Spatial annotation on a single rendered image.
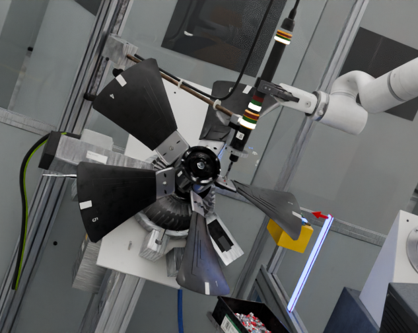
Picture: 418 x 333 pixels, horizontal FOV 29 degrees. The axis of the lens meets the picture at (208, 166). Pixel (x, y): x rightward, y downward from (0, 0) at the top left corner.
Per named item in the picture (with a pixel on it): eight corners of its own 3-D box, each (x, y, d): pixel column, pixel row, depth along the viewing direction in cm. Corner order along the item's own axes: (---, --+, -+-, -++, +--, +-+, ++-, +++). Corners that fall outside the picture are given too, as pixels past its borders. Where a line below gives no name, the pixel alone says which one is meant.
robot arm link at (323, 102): (320, 125, 229) (311, 121, 228) (312, 117, 237) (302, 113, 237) (332, 97, 227) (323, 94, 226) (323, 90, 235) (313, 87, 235)
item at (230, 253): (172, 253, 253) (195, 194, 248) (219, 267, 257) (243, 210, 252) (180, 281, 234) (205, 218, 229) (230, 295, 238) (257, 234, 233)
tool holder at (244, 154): (214, 143, 233) (227, 112, 231) (230, 146, 238) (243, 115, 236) (236, 156, 227) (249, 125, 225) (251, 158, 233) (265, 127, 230)
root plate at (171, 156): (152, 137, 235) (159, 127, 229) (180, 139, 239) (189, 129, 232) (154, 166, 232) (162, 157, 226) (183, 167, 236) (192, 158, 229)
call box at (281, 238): (264, 230, 282) (275, 203, 280) (290, 239, 285) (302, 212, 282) (275, 249, 267) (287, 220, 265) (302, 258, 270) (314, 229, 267)
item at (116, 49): (98, 55, 271) (106, 32, 269) (113, 59, 277) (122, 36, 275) (115, 66, 265) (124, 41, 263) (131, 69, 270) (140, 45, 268)
